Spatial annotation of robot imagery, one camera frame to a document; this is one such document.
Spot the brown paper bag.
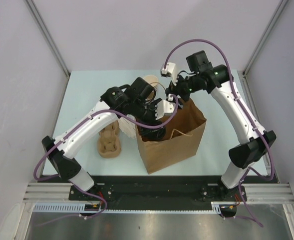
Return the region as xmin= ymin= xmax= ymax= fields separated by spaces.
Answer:
xmin=136 ymin=99 xmax=207 ymax=174

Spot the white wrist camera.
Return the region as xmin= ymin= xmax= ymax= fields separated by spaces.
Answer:
xmin=155 ymin=94 xmax=179 ymax=120
xmin=160 ymin=62 xmax=178 ymax=86

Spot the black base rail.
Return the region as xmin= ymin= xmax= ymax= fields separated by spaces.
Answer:
xmin=67 ymin=176 xmax=257 ymax=208

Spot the pulp cup carrier tray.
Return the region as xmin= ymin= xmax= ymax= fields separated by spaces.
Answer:
xmin=97 ymin=121 xmax=121 ymax=159

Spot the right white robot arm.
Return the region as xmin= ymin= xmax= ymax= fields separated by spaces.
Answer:
xmin=161 ymin=50 xmax=277 ymax=201

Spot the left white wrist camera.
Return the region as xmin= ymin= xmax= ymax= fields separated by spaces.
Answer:
xmin=155 ymin=94 xmax=179 ymax=120

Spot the stack of paper cups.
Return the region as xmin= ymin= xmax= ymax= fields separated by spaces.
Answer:
xmin=143 ymin=75 xmax=159 ymax=100

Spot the aluminium frame post right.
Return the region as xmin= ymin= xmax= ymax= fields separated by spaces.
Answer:
xmin=242 ymin=0 xmax=290 ymax=76

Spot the aluminium frame post left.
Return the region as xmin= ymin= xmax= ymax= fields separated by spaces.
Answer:
xmin=23 ymin=0 xmax=71 ymax=79

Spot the aluminium frame post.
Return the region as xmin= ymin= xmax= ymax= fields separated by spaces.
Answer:
xmin=242 ymin=0 xmax=290 ymax=76
xmin=23 ymin=0 xmax=71 ymax=79

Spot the white slotted cable duct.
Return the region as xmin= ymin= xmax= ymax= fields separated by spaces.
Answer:
xmin=33 ymin=202 xmax=237 ymax=214

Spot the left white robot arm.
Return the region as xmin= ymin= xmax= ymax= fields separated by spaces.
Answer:
xmin=41 ymin=77 xmax=176 ymax=200

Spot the bundle of wrapped straws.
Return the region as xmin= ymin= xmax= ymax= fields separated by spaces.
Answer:
xmin=118 ymin=117 xmax=136 ymax=139

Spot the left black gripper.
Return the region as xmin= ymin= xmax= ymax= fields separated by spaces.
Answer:
xmin=130 ymin=98 xmax=164 ymax=138

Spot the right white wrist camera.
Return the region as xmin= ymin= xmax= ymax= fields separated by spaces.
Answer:
xmin=160 ymin=62 xmax=178 ymax=86

